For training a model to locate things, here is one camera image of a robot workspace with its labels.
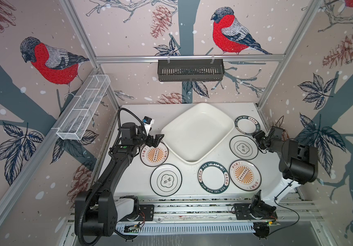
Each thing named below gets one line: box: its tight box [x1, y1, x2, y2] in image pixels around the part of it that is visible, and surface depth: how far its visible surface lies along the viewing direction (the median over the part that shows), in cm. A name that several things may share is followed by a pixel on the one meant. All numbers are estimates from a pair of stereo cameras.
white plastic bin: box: [160, 102, 235, 165], surface depth 107 cm
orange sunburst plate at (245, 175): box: [228, 159, 262, 192], surface depth 87 cm
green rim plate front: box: [197, 161, 230, 194], surface depth 87 cm
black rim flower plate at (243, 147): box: [229, 135, 259, 161], surface depth 99 cm
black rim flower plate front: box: [149, 163, 183, 197], surface depth 85 cm
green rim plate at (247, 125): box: [234, 115, 261, 136], surface depth 111 cm
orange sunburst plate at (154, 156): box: [139, 141, 169, 168], surface depth 95 cm
